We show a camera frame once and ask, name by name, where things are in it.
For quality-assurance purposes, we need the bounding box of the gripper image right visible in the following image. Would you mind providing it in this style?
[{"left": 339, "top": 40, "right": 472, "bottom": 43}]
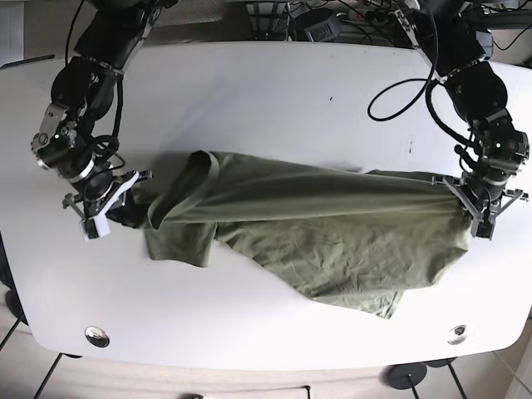
[{"left": 431, "top": 174, "right": 522, "bottom": 220}]

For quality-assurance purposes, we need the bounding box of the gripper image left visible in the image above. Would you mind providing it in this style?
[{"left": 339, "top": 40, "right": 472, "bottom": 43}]
[{"left": 62, "top": 169, "right": 152, "bottom": 229}]

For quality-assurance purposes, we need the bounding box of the olive green T-shirt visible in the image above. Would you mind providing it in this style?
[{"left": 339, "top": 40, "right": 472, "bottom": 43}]
[{"left": 143, "top": 151, "right": 471, "bottom": 319}]

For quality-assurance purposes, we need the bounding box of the left silver table grommet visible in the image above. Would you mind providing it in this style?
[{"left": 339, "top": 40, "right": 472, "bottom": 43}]
[{"left": 85, "top": 326, "right": 111, "bottom": 348}]

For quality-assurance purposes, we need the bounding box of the silver table grommet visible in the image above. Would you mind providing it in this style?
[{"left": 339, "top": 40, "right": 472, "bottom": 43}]
[
  {"left": 85, "top": 326, "right": 111, "bottom": 348},
  {"left": 446, "top": 324, "right": 469, "bottom": 346}
]

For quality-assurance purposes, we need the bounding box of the right silver table grommet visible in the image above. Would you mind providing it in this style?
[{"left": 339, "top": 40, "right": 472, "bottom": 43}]
[{"left": 446, "top": 324, "right": 469, "bottom": 346}]

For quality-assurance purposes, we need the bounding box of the round black stand base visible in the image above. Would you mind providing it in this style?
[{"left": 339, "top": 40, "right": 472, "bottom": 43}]
[{"left": 382, "top": 362, "right": 427, "bottom": 390}]

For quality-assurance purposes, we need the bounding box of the black power box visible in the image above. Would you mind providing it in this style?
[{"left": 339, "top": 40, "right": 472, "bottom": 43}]
[{"left": 295, "top": 8, "right": 342, "bottom": 42}]

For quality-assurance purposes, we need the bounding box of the grey wrist camera image right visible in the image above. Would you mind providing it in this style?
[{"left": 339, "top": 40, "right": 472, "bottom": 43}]
[{"left": 470, "top": 214, "right": 495, "bottom": 240}]

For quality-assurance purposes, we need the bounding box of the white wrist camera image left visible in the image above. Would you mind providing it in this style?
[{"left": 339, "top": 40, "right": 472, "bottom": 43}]
[{"left": 80, "top": 214, "right": 111, "bottom": 242}]

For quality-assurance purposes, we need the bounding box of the black cable loop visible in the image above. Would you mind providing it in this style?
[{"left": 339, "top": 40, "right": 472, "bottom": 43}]
[{"left": 367, "top": 0, "right": 441, "bottom": 123}]

